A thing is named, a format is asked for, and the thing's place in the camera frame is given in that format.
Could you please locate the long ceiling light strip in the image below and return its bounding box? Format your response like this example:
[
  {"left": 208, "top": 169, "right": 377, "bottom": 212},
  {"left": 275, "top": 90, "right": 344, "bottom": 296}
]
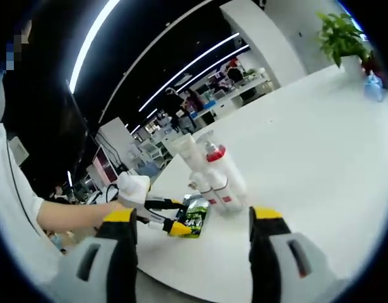
[{"left": 69, "top": 0, "right": 121, "bottom": 95}]

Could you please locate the person's left hand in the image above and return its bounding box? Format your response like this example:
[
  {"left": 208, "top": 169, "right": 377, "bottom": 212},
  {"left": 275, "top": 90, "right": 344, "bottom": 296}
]
[{"left": 91, "top": 200, "right": 127, "bottom": 227}]

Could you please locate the pink screen monitor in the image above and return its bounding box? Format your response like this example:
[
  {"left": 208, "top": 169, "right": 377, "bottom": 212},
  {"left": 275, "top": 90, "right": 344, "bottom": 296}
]
[{"left": 91, "top": 144, "right": 118, "bottom": 184}]

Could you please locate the person in white shirt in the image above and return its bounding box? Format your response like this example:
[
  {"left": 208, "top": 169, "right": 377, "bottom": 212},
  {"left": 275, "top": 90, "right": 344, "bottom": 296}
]
[{"left": 0, "top": 124, "right": 64, "bottom": 285}]

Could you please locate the potted green plant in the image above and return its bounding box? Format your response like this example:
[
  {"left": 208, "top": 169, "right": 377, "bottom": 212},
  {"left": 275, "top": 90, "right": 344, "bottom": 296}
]
[{"left": 316, "top": 11, "right": 372, "bottom": 76}]

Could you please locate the blue crumpled bag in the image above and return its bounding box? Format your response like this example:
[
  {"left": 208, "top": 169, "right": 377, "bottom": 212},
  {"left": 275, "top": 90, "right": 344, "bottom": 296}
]
[{"left": 363, "top": 74, "right": 386, "bottom": 102}]

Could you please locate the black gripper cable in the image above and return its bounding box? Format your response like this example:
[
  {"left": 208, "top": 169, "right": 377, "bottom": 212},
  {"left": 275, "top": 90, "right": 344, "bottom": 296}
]
[{"left": 104, "top": 182, "right": 123, "bottom": 205}]

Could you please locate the ceiling air conditioner unit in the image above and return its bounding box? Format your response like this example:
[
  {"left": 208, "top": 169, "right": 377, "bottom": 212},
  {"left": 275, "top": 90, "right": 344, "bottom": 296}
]
[{"left": 9, "top": 136, "right": 30, "bottom": 165}]

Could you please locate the dark red object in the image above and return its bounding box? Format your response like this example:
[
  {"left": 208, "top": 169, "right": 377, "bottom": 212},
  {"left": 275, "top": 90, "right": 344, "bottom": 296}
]
[{"left": 362, "top": 50, "right": 387, "bottom": 80}]

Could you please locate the dark hanging screen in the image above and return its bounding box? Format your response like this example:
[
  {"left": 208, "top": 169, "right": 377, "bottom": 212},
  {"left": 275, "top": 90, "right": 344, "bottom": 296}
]
[{"left": 64, "top": 78, "right": 90, "bottom": 152}]

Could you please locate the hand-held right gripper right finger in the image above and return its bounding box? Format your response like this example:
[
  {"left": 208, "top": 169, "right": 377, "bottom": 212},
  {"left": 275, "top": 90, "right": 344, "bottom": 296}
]
[{"left": 248, "top": 205, "right": 343, "bottom": 303}]

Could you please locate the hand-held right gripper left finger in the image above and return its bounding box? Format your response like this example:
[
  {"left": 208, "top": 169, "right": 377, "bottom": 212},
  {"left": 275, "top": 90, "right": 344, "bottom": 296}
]
[{"left": 58, "top": 207, "right": 140, "bottom": 303}]

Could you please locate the black chest device cable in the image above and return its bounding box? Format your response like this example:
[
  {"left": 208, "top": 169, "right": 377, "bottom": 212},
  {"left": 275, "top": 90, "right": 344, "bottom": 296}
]
[{"left": 6, "top": 138, "right": 35, "bottom": 222}]

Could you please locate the white skincare tube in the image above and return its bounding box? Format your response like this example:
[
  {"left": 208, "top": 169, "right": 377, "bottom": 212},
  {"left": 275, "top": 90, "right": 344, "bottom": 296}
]
[{"left": 171, "top": 134, "right": 204, "bottom": 177}]

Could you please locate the white office desk row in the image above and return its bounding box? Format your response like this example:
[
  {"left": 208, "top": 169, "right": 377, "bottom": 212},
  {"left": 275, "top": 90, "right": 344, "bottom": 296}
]
[{"left": 212, "top": 75, "right": 273, "bottom": 108}]

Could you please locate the white pump skincare bottle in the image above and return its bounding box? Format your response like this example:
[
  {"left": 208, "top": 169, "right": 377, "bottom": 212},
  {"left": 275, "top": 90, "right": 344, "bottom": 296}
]
[{"left": 196, "top": 130, "right": 249, "bottom": 203}]

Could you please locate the white pillar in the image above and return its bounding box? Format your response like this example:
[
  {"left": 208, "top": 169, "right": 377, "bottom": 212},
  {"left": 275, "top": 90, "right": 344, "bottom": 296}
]
[{"left": 220, "top": 0, "right": 308, "bottom": 90}]

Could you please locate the small white skincare bottle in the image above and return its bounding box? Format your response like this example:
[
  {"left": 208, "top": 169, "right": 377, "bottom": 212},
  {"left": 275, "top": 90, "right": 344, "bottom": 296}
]
[
  {"left": 209, "top": 176, "right": 242, "bottom": 213},
  {"left": 189, "top": 172, "right": 223, "bottom": 209}
]

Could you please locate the silver and green sachet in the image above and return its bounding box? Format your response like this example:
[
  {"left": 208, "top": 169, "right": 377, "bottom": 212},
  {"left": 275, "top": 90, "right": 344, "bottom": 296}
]
[{"left": 183, "top": 194, "right": 211, "bottom": 240}]

